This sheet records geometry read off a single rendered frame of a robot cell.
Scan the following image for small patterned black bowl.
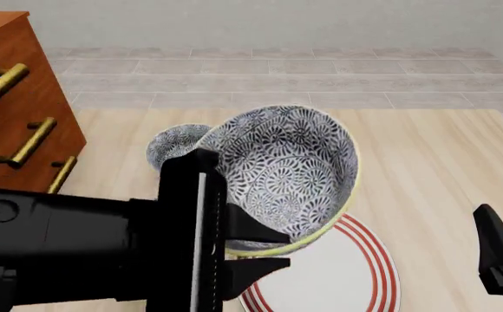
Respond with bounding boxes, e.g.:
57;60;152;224
146;122;214;172

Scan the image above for large patterned bowl yellow rim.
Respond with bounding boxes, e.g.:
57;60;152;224
194;104;362;257

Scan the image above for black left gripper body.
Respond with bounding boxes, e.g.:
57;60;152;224
147;148;230;312

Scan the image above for white plate red rings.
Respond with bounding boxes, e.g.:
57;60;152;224
237;212;402;312

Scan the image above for brass drawer handle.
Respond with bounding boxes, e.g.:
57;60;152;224
0;62;31;115
46;155;79;195
0;116;58;170

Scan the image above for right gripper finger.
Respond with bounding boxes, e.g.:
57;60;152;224
472;203;503;271

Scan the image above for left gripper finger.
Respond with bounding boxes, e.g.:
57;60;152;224
225;203;292;245
223;256;291;302

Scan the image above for wooden cabinet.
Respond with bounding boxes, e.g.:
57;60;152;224
0;10;89;195

